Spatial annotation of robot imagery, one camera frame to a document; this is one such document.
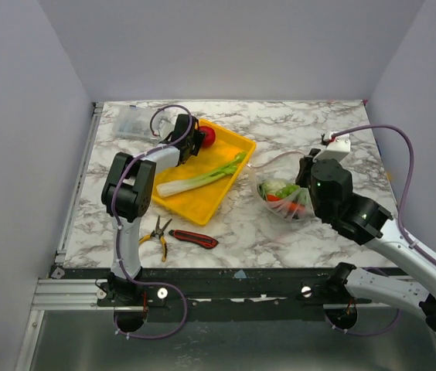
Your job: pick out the green toy cabbage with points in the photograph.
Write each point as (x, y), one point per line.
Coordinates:
(271, 186)

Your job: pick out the green toy grapes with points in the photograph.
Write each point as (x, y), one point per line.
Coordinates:
(287, 190)

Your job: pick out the black metal base rail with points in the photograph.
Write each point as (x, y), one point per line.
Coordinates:
(212, 294)

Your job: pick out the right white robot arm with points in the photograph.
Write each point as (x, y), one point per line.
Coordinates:
(367, 223)

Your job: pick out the aluminium extrusion frame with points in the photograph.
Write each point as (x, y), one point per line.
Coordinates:
(64, 295)

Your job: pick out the red toy tomato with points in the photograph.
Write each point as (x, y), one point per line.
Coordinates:
(209, 136)

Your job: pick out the red black utility knife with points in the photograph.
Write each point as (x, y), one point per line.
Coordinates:
(198, 239)

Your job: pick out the toy celery bunch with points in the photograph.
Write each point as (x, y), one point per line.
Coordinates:
(183, 185)

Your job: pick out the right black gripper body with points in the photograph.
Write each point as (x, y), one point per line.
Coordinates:
(303, 175)

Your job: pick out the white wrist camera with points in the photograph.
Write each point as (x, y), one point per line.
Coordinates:
(162, 127)
(335, 147)

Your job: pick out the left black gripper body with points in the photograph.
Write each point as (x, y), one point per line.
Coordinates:
(194, 143)

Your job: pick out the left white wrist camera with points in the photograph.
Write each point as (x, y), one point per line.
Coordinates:
(162, 127)

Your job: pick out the clear plastic screw box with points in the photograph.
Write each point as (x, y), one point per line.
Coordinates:
(134, 122)

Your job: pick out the red toy chili pepper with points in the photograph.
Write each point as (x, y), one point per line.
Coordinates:
(283, 205)

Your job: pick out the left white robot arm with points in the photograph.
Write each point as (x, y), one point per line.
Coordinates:
(127, 191)

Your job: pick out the clear zip top bag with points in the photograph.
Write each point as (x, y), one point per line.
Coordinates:
(285, 167)

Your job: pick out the yellow plastic tray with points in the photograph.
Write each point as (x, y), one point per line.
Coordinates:
(199, 205)

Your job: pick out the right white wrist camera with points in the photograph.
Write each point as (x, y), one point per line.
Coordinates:
(335, 147)

